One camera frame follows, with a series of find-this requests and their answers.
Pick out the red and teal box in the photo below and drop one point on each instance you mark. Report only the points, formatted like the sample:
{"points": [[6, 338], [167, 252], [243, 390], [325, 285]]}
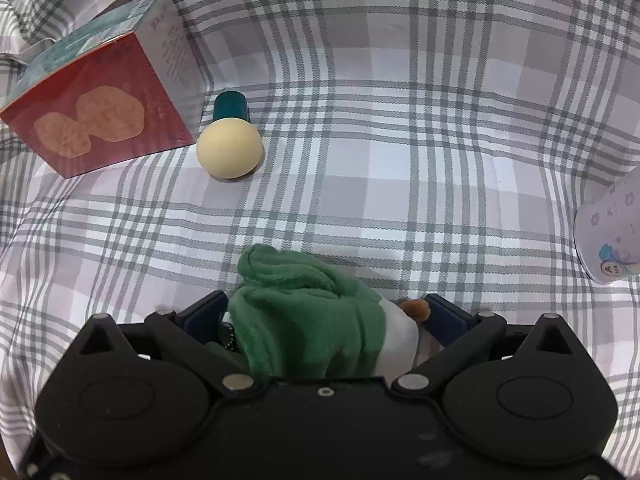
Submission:
{"points": [[124, 85]]}

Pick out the cream sponge with teal handle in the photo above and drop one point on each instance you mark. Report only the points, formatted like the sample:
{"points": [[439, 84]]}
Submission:
{"points": [[230, 146]]}

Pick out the grey plaid cloth cover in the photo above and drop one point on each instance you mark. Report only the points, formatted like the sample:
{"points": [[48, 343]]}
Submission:
{"points": [[421, 145]]}

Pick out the purple lid cartoon bottle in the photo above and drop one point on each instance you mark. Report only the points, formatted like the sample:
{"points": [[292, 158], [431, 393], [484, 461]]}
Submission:
{"points": [[607, 231]]}

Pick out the green plush toy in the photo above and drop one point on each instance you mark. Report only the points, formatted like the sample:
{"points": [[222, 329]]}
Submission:
{"points": [[295, 316]]}

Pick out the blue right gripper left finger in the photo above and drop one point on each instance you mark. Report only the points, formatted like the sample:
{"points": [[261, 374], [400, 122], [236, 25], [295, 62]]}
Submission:
{"points": [[204, 320]]}

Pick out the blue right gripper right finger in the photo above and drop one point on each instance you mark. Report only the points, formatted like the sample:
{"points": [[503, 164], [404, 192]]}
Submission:
{"points": [[446, 322]]}

